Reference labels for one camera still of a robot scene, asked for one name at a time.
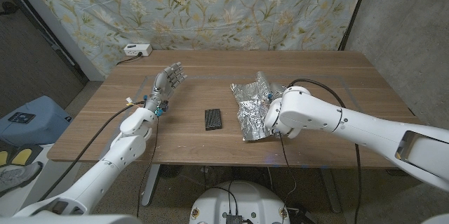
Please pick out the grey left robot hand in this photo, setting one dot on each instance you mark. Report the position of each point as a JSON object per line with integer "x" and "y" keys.
{"x": 162, "y": 85}

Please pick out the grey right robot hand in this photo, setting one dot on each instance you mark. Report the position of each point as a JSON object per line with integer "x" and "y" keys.
{"x": 277, "y": 90}

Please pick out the aluminum foil roll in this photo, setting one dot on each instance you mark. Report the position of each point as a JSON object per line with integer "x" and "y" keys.
{"x": 252, "y": 111}

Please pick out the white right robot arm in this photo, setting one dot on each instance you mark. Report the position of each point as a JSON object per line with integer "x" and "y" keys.
{"x": 350, "y": 122}

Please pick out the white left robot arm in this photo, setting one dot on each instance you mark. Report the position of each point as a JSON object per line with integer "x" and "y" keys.
{"x": 119, "y": 153}

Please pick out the black textured package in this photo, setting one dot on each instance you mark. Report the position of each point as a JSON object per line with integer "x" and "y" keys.
{"x": 213, "y": 119}

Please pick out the white power strip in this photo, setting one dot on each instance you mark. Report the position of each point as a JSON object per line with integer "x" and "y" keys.
{"x": 137, "y": 50}

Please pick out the floral printed backdrop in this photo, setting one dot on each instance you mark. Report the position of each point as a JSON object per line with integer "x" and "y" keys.
{"x": 210, "y": 10}

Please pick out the grey table leg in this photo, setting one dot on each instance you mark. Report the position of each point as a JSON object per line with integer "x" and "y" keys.
{"x": 151, "y": 185}
{"x": 329, "y": 189}

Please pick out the black backdrop stand pole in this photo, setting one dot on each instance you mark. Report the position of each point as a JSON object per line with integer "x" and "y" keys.
{"x": 352, "y": 11}

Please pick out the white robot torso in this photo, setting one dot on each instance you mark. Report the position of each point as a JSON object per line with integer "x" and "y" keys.
{"x": 242, "y": 199}

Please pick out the blue-grey plastic bin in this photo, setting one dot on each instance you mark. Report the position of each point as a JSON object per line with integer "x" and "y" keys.
{"x": 38, "y": 125}

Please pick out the yellow and black pad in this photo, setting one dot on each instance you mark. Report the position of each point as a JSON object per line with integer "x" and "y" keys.
{"x": 21, "y": 154}

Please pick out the grey sneaker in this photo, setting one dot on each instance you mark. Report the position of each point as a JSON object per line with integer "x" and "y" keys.
{"x": 17, "y": 176}

